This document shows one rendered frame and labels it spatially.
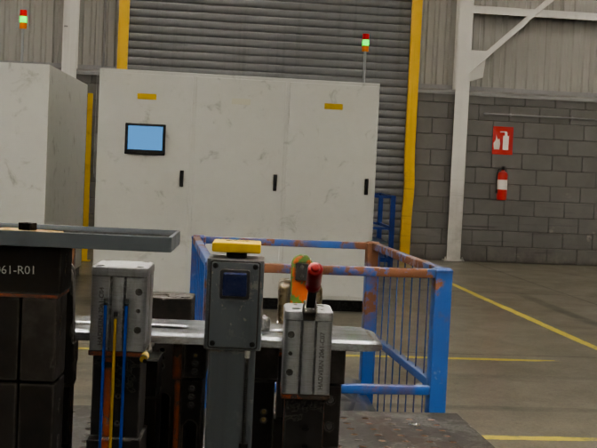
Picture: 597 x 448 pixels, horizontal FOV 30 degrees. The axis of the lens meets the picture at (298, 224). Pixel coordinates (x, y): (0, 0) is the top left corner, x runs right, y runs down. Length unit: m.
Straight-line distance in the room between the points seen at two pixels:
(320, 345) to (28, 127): 8.16
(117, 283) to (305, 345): 0.27
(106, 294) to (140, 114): 8.06
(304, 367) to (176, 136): 8.07
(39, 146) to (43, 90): 0.47
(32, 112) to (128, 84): 0.83
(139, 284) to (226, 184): 8.06
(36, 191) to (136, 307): 8.07
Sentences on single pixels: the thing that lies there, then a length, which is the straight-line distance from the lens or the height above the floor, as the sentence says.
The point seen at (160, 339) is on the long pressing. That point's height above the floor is 0.99.
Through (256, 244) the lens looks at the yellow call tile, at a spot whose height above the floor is 1.16.
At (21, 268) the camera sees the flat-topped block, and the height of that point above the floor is 1.12.
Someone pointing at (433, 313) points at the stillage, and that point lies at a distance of 3.63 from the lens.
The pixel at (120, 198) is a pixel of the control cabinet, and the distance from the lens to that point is 9.57.
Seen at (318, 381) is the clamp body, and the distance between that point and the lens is 1.54.
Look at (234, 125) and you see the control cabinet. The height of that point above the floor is 1.57.
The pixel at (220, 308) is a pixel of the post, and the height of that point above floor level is 1.08.
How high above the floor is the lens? 1.26
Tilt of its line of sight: 3 degrees down
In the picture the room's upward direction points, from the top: 3 degrees clockwise
